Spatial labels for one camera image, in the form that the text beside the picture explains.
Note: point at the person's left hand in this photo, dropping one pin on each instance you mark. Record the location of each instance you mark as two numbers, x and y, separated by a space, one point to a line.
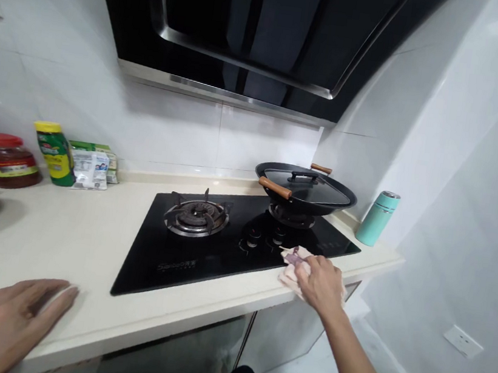
1 328

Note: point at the person's right hand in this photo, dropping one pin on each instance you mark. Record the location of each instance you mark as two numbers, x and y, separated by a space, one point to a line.
323 283

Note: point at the person's left fingers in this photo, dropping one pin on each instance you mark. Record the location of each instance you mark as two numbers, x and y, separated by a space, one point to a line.
53 298

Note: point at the person's right fingers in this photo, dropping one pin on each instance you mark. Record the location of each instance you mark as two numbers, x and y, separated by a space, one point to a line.
311 268

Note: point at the pink cleaning cloth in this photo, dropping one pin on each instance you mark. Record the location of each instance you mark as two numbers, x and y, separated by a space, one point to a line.
291 257

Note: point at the black stove knob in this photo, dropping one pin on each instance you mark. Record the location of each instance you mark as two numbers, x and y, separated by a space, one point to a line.
276 240
249 242

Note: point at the gas burner with pan support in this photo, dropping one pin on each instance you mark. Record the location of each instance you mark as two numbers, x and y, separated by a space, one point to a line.
291 218
196 221

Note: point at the teal thermos bottle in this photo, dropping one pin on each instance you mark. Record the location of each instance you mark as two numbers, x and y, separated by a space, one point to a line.
377 219

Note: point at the black glass gas stove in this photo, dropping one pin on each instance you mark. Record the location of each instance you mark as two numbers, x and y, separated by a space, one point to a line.
202 263

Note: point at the white seasoning packet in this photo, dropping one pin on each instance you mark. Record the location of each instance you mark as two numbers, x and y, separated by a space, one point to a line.
90 170

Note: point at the green bottle with yellow cap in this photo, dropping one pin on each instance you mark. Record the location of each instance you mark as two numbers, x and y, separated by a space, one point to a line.
56 154

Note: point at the red sauce jar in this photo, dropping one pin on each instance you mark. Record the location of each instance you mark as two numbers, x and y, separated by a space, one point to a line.
6 161

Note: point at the green seasoning packet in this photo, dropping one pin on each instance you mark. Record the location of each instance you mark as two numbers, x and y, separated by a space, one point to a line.
112 161

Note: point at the black range hood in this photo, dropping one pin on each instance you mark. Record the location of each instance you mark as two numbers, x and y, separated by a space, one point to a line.
260 27

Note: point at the white wall socket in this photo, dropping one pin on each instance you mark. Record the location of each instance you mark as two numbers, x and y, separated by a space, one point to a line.
462 341

